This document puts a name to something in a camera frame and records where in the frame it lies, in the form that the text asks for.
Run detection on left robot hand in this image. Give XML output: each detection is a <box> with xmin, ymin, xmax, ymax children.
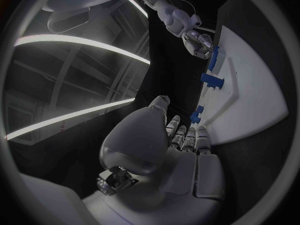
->
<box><xmin>81</xmin><ymin>95</ymin><xmax>227</xmax><ymax>225</ymax></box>

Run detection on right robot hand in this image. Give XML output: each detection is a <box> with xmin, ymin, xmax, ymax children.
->
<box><xmin>181</xmin><ymin>29</ymin><xmax>215</xmax><ymax>60</ymax></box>

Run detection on white task board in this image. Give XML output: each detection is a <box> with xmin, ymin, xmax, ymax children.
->
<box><xmin>190</xmin><ymin>25</ymin><xmax>290</xmax><ymax>146</ymax></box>

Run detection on blue block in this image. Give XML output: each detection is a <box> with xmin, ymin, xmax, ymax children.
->
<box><xmin>208</xmin><ymin>45</ymin><xmax>221</xmax><ymax>71</ymax></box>

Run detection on blue cylinder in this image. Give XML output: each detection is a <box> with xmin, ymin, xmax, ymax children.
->
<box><xmin>200</xmin><ymin>72</ymin><xmax>225</xmax><ymax>90</ymax></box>

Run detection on blue plug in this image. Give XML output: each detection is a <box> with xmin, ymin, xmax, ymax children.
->
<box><xmin>189</xmin><ymin>105</ymin><xmax>205</xmax><ymax>125</ymax></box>

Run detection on white cable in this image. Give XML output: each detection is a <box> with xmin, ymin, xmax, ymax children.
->
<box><xmin>161</xmin><ymin>0</ymin><xmax>197</xmax><ymax>16</ymax></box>

